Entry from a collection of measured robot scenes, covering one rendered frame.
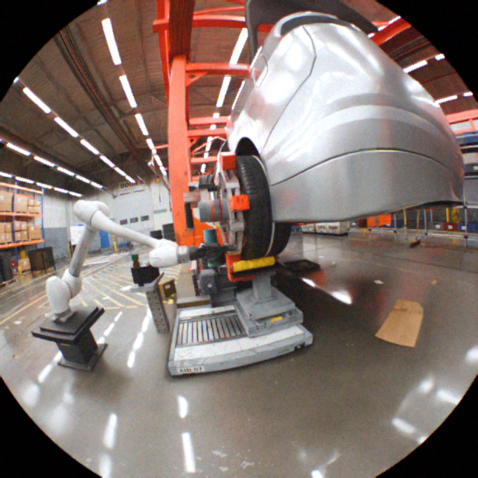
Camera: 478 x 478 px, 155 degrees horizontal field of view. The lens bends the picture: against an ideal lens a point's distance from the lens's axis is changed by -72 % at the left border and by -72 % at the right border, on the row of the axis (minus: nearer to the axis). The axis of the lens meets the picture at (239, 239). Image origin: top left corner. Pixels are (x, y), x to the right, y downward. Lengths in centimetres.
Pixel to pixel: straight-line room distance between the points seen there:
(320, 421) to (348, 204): 79
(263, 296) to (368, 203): 100
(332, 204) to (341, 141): 16
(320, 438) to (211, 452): 39
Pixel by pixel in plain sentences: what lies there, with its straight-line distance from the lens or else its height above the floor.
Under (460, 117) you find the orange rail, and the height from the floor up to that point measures 308.
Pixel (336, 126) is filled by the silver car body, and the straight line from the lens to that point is 50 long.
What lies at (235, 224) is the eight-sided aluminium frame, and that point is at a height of 75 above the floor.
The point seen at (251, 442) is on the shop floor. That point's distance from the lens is 82.
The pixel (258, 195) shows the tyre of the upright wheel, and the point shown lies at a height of 88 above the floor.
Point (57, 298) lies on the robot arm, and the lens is 136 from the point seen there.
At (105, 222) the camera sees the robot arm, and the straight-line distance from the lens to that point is 105.
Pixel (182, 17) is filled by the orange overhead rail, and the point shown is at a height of 298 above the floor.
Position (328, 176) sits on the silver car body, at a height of 86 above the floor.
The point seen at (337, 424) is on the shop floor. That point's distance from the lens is 87.
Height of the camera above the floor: 77
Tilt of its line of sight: 5 degrees down
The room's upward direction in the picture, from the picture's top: 7 degrees counter-clockwise
